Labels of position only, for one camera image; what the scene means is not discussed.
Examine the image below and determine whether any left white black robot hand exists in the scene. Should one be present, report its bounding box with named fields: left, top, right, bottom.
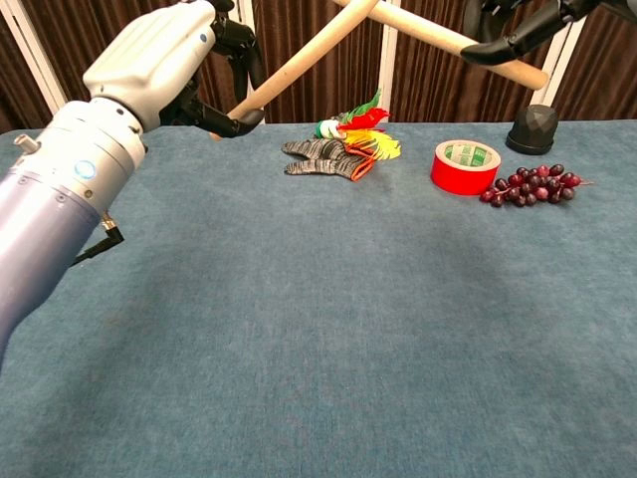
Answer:
left=82, top=0, right=267, bottom=140

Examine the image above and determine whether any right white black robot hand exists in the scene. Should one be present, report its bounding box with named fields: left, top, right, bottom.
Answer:
left=460, top=0, right=637, bottom=67

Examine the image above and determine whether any wooden drumstick dark neck ring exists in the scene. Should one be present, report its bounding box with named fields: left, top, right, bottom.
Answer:
left=331, top=0, right=549, bottom=92

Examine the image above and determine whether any plain wooden drumstick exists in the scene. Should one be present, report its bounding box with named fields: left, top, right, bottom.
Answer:
left=208, top=0, right=383, bottom=142

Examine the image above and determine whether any black faceted cup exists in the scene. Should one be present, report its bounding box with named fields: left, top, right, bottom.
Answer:
left=505, top=104, right=559, bottom=155

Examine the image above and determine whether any red tape roll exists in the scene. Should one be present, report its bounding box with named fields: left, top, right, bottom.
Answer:
left=429, top=139, right=503, bottom=197

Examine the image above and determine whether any purple grape bunch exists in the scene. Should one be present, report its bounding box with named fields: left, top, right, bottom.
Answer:
left=479, top=163, right=594, bottom=209

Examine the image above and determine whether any colourful feather shuttlecock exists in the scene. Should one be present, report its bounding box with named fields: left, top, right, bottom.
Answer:
left=315, top=88, right=402, bottom=163

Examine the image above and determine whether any grey striped glove orange cuff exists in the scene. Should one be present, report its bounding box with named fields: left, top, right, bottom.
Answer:
left=281, top=137, right=375, bottom=183

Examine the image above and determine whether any blue velvet table cloth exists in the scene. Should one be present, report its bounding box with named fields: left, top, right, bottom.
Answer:
left=0, top=119, right=637, bottom=478

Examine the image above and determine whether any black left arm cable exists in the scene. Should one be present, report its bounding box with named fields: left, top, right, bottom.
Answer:
left=69, top=209, right=125, bottom=268

